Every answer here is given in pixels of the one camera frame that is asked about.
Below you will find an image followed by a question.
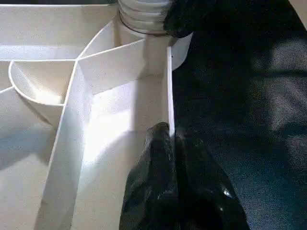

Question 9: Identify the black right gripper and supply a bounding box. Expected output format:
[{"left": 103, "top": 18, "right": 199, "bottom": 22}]
[{"left": 162, "top": 0, "right": 306, "bottom": 49}]

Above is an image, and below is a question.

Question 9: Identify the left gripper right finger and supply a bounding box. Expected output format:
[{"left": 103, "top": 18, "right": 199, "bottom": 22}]
[{"left": 174, "top": 134, "right": 250, "bottom": 230}]

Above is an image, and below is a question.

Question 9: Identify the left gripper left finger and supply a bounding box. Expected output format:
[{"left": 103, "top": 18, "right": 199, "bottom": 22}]
[{"left": 119, "top": 121, "right": 180, "bottom": 230}]

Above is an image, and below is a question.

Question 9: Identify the white plastic table leg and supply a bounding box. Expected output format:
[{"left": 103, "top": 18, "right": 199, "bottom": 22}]
[{"left": 117, "top": 0, "right": 174, "bottom": 37}]

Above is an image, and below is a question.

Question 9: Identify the white plastic table top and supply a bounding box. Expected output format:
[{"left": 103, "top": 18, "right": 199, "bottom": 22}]
[{"left": 0, "top": 0, "right": 195, "bottom": 230}]

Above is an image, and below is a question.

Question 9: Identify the black work mat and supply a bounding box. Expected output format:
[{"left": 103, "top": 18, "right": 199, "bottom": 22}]
[{"left": 167, "top": 0, "right": 307, "bottom": 230}]

